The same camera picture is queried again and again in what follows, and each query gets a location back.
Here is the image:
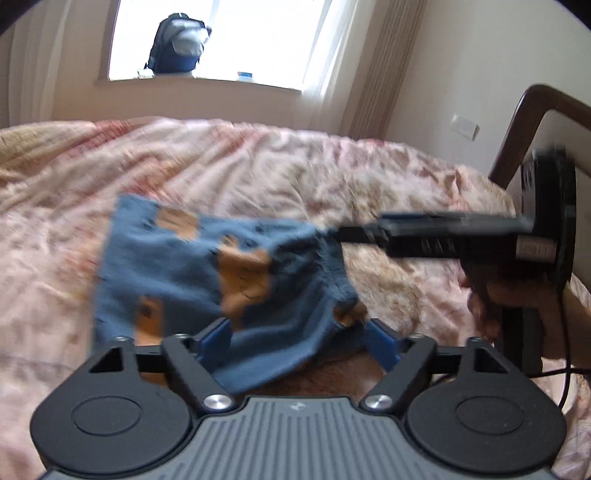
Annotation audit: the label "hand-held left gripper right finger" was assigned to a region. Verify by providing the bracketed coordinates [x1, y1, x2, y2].
[362, 318, 509, 413]

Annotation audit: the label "window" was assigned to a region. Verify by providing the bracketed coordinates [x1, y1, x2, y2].
[95, 0, 334, 94]

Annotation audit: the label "black cable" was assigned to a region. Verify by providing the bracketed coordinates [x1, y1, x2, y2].
[431, 277, 591, 412]

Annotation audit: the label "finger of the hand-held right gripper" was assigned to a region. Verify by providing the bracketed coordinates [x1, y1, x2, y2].
[332, 210, 533, 260]

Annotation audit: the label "beige curtain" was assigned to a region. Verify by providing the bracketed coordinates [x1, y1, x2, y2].
[300, 0, 428, 139]
[0, 0, 116, 131]

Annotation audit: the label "person's right hand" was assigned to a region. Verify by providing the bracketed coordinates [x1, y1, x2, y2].
[465, 261, 505, 343]

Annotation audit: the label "blue patched pants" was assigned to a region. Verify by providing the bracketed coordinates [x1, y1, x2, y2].
[95, 194, 370, 395]

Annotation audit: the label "dark blue backpack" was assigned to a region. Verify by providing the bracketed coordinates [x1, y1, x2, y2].
[144, 13, 213, 75]

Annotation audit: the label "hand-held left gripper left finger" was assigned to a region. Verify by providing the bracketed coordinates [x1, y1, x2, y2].
[88, 318, 234, 414]

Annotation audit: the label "wooden bed headboard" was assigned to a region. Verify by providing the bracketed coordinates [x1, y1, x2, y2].
[488, 84, 591, 287]

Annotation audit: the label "pink floral blanket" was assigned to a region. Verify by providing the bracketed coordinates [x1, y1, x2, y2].
[0, 117, 591, 480]

